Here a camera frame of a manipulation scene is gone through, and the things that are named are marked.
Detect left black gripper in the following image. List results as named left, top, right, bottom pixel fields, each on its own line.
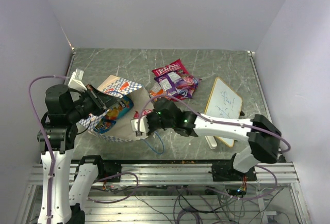
left=67, top=83, right=121, bottom=121

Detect small red snack packet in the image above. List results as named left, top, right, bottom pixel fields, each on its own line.
left=134, top=109, right=152, bottom=119

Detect checkered paper bag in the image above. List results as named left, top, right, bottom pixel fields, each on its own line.
left=79, top=75, right=154, bottom=142

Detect blue snack bag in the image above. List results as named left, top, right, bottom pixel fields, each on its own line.
left=93, top=97, right=134, bottom=134

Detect orange snack packet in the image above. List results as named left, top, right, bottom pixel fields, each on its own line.
left=149, top=82, right=164, bottom=97

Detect purple snack packet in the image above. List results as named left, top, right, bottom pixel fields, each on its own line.
left=154, top=71, right=189, bottom=99

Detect small colourful candy packet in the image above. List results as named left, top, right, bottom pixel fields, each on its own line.
left=178, top=75, right=202, bottom=100

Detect pink snack bag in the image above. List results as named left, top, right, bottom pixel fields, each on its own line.
left=152, top=59, right=188, bottom=77

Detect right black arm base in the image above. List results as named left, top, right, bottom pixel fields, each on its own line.
left=208, top=159, right=257, bottom=182

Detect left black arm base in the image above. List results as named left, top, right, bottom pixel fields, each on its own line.
left=74, top=155, right=122, bottom=183

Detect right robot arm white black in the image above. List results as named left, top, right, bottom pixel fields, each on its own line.
left=139, top=98, right=282, bottom=181

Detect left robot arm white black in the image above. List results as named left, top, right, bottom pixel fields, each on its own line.
left=37, top=84, right=120, bottom=223

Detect white whiteboard eraser marker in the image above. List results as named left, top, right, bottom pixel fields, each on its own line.
left=205, top=136, right=218, bottom=150

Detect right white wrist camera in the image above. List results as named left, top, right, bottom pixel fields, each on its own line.
left=130, top=116, right=149, bottom=139

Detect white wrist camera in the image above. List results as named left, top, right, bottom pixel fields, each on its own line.
left=130, top=116, right=149, bottom=139
left=68, top=69, right=87, bottom=92

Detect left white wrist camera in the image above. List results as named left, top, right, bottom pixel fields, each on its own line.
left=68, top=69, right=87, bottom=92

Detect small whiteboard yellow frame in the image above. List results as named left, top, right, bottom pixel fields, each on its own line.
left=203, top=77, right=243, bottom=148

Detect aluminium frame rail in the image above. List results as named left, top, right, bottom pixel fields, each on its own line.
left=28, top=163, right=299, bottom=187

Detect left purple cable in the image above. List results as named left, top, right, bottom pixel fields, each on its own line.
left=28, top=75, right=72, bottom=223

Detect purple cable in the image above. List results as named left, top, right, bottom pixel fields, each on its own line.
left=136, top=93, right=291, bottom=201
left=28, top=75, right=72, bottom=223

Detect loose cables under table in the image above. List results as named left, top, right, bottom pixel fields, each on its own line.
left=85, top=180, right=284, bottom=224

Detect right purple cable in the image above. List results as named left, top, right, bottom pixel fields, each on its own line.
left=136, top=93, right=291, bottom=201

